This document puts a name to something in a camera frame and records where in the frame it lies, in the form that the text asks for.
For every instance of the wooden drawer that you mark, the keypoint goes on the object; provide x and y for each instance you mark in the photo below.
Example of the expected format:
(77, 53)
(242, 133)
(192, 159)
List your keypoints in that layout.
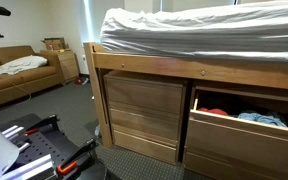
(244, 146)
(217, 170)

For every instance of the wooden dresser all drawers shut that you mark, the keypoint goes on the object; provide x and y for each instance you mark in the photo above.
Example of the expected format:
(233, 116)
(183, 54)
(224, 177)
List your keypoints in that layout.
(144, 96)

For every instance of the small red object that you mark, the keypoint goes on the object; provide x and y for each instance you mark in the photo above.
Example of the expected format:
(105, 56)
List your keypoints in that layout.
(78, 81)

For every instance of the red cloth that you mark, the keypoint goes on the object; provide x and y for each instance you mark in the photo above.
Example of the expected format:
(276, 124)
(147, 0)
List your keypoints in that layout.
(214, 111)

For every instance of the small wooden dresser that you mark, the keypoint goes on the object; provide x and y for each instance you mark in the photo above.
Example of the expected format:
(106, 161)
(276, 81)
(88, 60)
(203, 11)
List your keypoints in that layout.
(67, 66)

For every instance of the mattress with white sheet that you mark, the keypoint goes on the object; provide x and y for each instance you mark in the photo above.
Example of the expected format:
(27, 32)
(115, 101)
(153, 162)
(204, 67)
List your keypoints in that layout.
(200, 30)

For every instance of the small yellow object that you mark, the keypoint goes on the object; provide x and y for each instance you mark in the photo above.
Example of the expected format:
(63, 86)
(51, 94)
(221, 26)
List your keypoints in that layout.
(61, 50)

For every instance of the cardboard box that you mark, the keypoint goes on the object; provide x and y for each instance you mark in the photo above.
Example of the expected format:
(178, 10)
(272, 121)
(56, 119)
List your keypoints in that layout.
(55, 44)

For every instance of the black perforated table plate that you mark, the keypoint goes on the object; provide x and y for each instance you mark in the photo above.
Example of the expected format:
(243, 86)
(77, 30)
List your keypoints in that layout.
(40, 146)

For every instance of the blue cloth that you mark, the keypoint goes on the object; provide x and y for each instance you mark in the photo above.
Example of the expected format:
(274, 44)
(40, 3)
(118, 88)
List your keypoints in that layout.
(260, 118)

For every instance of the brown sofa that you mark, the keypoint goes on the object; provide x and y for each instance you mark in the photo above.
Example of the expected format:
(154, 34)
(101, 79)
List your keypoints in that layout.
(24, 80)

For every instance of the white blanket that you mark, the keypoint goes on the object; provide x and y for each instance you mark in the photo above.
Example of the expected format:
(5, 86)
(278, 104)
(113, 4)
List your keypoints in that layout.
(20, 64)

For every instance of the thin silver aluminium bar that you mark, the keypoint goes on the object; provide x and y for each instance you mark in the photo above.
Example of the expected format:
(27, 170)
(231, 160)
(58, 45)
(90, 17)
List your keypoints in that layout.
(14, 133)
(10, 129)

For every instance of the large aluminium extrusion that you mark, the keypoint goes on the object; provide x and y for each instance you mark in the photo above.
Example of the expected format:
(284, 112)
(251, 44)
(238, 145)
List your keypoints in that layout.
(27, 168)

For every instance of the wooden bed frame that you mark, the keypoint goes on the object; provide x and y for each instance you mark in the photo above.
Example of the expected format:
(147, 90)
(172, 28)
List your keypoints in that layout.
(150, 65)

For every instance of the white wall outlet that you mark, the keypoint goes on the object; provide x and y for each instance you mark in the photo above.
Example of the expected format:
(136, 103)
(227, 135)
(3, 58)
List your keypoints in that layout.
(83, 57)

